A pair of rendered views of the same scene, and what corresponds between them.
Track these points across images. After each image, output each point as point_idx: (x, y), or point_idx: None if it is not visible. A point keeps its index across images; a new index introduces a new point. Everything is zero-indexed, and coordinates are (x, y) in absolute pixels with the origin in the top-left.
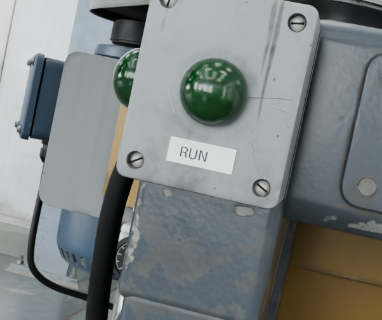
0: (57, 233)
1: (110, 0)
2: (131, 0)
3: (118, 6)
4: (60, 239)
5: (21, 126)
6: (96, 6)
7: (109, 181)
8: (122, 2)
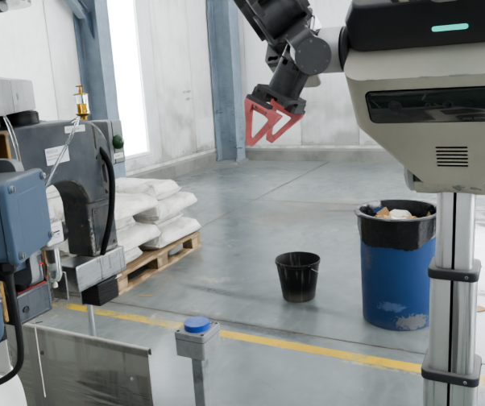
0: None
1: None
2: (0, 111)
3: None
4: (2, 329)
5: (51, 229)
6: None
7: (113, 171)
8: None
